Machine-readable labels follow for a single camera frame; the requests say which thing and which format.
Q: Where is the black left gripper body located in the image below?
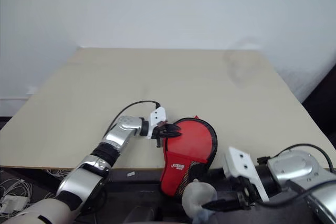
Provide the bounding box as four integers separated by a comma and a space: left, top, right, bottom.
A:
153, 122, 172, 148

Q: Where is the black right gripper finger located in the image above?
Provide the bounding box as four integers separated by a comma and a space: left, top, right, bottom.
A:
202, 198, 238, 211

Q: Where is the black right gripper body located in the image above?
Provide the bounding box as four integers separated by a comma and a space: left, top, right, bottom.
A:
230, 176, 259, 209

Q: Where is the grey blue soft lump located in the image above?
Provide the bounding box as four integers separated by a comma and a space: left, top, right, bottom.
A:
181, 178, 219, 224

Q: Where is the black red paddle case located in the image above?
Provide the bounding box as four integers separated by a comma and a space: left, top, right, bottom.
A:
159, 115, 219, 198

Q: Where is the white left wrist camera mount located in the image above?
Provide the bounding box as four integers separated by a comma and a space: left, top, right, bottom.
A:
149, 106, 167, 140

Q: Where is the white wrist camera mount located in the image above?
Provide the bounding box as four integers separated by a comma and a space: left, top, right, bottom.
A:
149, 106, 167, 140
227, 146, 270, 204

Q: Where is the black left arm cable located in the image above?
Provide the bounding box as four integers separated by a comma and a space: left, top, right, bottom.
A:
108, 100, 162, 131

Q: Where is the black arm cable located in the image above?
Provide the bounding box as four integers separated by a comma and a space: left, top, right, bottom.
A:
108, 100, 162, 131
257, 143, 336, 208

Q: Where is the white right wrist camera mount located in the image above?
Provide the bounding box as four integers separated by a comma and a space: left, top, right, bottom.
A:
227, 146, 270, 204

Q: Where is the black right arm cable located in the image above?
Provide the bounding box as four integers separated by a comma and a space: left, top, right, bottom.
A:
257, 143, 336, 208

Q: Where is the white floor cable tangle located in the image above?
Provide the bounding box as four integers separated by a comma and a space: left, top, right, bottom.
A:
0, 168, 69, 216

